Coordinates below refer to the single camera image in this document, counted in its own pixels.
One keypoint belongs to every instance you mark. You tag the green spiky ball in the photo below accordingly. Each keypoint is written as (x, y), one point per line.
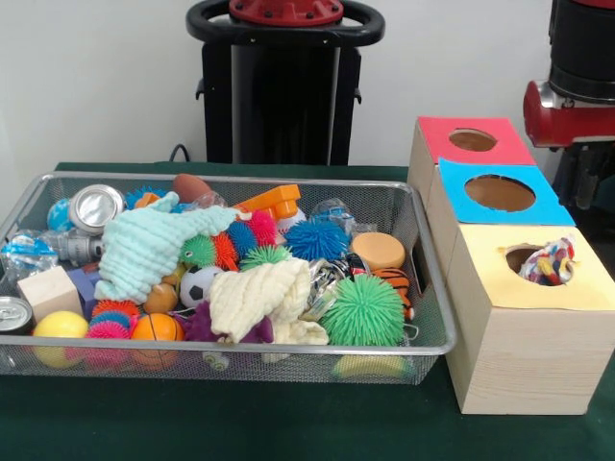
(365, 310)

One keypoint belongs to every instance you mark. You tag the black upright panel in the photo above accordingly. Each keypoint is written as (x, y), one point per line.
(567, 178)

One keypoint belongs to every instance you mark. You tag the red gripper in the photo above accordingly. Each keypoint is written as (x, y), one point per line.
(567, 120)

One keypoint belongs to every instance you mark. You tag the cream yellow cloth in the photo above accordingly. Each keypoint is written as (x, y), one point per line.
(252, 300)

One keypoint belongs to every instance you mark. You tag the small orange basketball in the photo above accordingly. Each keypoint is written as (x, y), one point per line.
(157, 328)

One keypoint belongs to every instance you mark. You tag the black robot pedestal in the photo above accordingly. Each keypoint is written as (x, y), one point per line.
(279, 96)

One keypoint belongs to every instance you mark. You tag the clear mesh bin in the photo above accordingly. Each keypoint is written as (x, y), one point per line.
(428, 307)

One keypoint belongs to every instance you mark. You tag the orange plastic toy brick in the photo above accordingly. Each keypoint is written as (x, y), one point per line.
(272, 200)

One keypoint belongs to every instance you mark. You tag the small soccer ball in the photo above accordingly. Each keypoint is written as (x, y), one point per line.
(198, 286)

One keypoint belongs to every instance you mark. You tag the pink spiky ball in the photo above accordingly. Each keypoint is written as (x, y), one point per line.
(108, 328)

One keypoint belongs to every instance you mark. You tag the blue spiky ball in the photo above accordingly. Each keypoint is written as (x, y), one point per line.
(317, 240)

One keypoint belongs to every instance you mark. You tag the mint green cloth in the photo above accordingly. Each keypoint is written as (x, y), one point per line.
(149, 252)

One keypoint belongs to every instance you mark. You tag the polka-dot cloth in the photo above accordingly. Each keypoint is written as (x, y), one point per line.
(550, 264)

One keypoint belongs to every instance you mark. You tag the wooden box with three holes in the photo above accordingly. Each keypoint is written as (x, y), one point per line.
(528, 365)

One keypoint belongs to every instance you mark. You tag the tan round wooden block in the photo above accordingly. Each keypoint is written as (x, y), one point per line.
(378, 252)

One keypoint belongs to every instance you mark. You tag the dark green tablecloth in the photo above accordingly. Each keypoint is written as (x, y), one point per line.
(240, 423)

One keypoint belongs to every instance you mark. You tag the silver drink can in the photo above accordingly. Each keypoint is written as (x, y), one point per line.
(96, 206)

